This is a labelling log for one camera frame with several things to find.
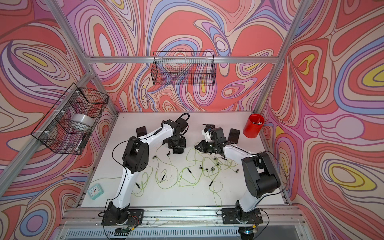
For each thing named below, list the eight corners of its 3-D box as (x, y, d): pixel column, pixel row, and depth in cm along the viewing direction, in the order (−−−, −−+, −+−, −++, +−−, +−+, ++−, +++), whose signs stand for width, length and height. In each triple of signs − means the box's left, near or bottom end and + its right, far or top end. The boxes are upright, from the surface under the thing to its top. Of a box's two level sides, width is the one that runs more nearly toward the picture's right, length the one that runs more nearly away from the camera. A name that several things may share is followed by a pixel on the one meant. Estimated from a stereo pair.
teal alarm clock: (93, 200, 81) (90, 199, 78) (89, 191, 84) (86, 189, 82) (104, 193, 83) (101, 191, 81) (100, 184, 87) (97, 182, 84)
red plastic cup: (245, 138, 106) (250, 125, 95) (241, 126, 113) (247, 113, 102) (259, 138, 106) (267, 125, 95) (255, 126, 113) (262, 113, 102)
